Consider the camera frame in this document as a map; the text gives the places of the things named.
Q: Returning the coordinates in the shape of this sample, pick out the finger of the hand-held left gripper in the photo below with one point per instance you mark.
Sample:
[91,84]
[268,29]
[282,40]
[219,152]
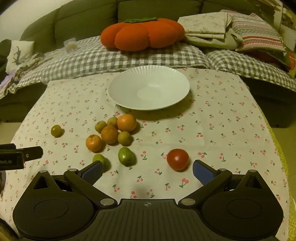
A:
[33,153]

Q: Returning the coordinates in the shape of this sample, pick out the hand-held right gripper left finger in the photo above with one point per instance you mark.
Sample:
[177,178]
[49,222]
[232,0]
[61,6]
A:
[94,171]

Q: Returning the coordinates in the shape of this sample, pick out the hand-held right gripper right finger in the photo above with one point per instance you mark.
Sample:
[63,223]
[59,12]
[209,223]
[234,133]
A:
[203,172]

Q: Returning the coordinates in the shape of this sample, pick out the small green fruit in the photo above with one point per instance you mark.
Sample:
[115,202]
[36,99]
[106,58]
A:
[124,138]
[99,158]
[100,126]
[56,131]
[112,121]

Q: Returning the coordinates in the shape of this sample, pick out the red tomato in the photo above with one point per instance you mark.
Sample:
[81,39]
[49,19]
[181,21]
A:
[177,159]

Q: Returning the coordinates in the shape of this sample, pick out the oval green fruit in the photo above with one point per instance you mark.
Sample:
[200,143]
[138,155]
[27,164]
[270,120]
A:
[126,156]

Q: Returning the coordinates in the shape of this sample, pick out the large orange tangerine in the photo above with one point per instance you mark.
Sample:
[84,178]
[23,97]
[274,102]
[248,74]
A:
[126,122]

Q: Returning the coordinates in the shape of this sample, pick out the white ribbed plate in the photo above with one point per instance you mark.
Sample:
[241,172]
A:
[150,88]

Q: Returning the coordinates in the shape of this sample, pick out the cherry print tablecloth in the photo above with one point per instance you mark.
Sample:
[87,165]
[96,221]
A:
[208,120]

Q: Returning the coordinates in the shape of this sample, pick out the yellow-green mat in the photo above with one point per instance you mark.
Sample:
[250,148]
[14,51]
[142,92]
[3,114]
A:
[285,160]

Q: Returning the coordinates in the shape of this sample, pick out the white embroidered pillow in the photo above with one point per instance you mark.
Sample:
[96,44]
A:
[20,53]

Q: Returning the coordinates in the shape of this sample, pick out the grey checked blanket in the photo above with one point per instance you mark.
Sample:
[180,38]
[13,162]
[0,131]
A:
[92,60]

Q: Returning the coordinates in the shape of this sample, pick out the red green printed bag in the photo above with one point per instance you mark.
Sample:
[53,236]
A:
[291,63]

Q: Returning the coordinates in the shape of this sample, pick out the olive green sofa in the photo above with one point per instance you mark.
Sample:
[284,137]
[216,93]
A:
[81,18]

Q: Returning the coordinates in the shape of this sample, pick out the orange pumpkin cushion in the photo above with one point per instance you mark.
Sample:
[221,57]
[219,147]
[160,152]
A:
[138,34]

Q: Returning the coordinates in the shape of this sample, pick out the pink striped knit pillow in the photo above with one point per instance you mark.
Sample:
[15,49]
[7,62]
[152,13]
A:
[256,34]

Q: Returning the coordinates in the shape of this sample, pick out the folded floral cloth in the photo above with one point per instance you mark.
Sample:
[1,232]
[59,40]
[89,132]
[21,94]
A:
[203,24]

